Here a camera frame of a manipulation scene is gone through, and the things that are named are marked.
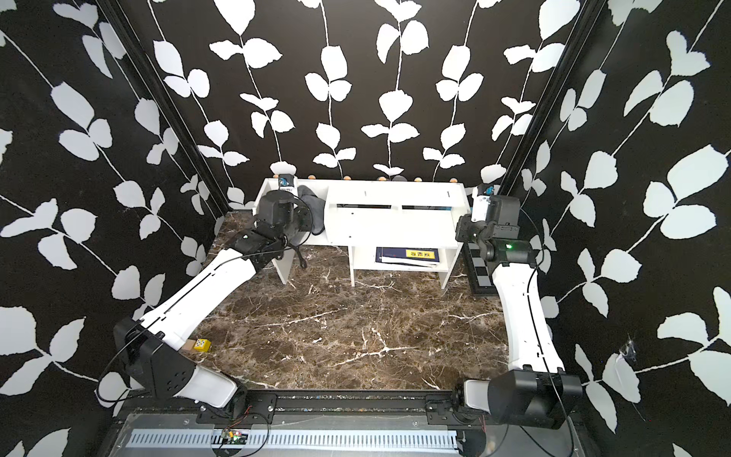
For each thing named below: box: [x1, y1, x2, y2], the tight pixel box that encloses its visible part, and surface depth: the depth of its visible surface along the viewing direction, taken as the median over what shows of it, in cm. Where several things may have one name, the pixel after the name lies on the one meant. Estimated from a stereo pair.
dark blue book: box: [375, 246, 440, 269], surface depth 90 cm
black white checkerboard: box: [463, 242, 503, 296], surface depth 100 cm
